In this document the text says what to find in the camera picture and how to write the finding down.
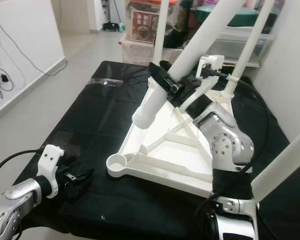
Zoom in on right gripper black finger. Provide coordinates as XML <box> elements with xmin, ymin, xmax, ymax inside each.
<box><xmin>149</xmin><ymin>62</ymin><xmax>186</xmax><ymax>98</ymax></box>

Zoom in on white plastic table top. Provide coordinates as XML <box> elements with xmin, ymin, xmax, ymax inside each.
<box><xmin>106</xmin><ymin>75</ymin><xmax>261</xmax><ymax>198</ymax></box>

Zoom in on black tablecloth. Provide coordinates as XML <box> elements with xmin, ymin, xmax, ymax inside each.
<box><xmin>20</xmin><ymin>60</ymin><xmax>300</xmax><ymax>240</ymax></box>

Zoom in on black bag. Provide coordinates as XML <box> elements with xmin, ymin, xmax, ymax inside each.
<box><xmin>167</xmin><ymin>0</ymin><xmax>196</xmax><ymax>49</ymax></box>

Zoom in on red printed box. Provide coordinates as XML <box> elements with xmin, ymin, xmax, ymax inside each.
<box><xmin>130</xmin><ymin>7</ymin><xmax>158</xmax><ymax>45</ymax></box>

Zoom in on clear tape strip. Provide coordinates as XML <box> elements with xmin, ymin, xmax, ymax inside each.
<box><xmin>89</xmin><ymin>77</ymin><xmax>123</xmax><ymax>87</ymax></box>

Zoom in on clear plastic storage box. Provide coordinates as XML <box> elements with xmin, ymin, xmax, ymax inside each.
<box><xmin>210</xmin><ymin>25</ymin><xmax>273</xmax><ymax>63</ymax></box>

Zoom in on black floor mop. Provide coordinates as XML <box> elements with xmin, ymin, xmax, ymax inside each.
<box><xmin>102</xmin><ymin>21</ymin><xmax>125</xmax><ymax>32</ymax></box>

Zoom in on green pot lid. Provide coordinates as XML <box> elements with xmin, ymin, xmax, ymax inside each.
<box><xmin>195</xmin><ymin>5</ymin><xmax>278</xmax><ymax>28</ymax></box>

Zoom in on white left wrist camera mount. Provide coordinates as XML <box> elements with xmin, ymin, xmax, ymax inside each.
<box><xmin>39</xmin><ymin>145</ymin><xmax>66</xmax><ymax>198</ymax></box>

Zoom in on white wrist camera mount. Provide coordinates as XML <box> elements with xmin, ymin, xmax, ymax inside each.
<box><xmin>185</xmin><ymin>54</ymin><xmax>226</xmax><ymax>113</ymax></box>
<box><xmin>39</xmin><ymin>145</ymin><xmax>66</xmax><ymax>198</ymax></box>

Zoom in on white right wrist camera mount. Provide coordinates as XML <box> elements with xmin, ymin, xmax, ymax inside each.
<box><xmin>185</xmin><ymin>54</ymin><xmax>226</xmax><ymax>113</ymax></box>

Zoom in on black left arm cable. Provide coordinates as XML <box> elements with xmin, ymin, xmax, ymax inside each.
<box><xmin>0</xmin><ymin>149</ymin><xmax>43</xmax><ymax>183</ymax></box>

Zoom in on black wall cable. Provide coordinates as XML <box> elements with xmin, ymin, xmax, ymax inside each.
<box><xmin>0</xmin><ymin>12</ymin><xmax>68</xmax><ymax>93</ymax></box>

